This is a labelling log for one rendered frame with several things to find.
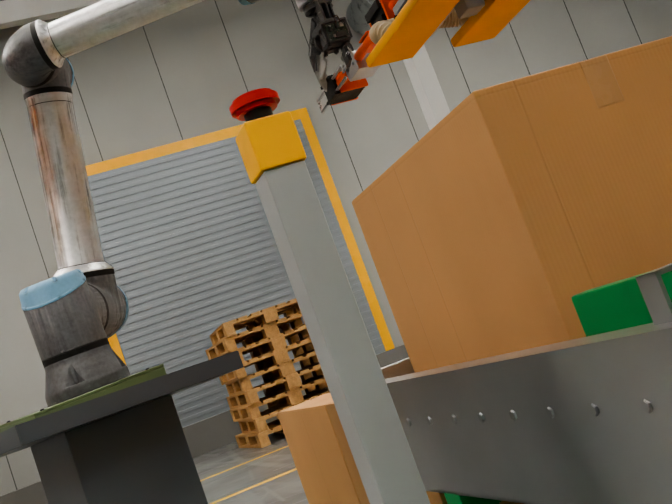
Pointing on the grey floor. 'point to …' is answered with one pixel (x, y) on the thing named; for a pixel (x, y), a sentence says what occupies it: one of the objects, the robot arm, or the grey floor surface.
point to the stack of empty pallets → (276, 347)
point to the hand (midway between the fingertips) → (342, 84)
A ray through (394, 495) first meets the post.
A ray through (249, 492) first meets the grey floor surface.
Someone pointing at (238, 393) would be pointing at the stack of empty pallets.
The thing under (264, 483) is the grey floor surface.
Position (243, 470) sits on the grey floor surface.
